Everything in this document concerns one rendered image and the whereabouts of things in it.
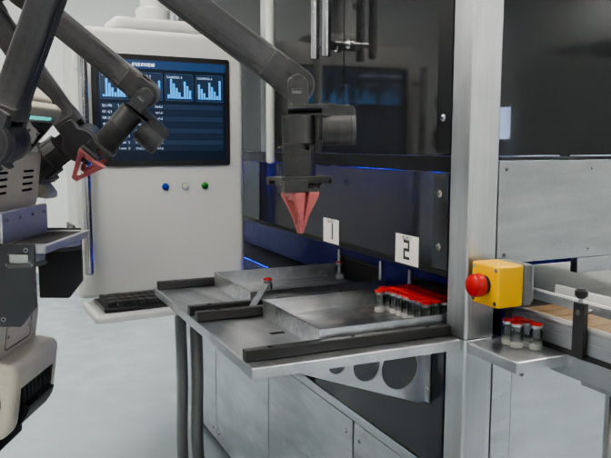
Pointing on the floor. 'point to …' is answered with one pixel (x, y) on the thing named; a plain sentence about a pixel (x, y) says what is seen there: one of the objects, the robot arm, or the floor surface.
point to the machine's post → (472, 218)
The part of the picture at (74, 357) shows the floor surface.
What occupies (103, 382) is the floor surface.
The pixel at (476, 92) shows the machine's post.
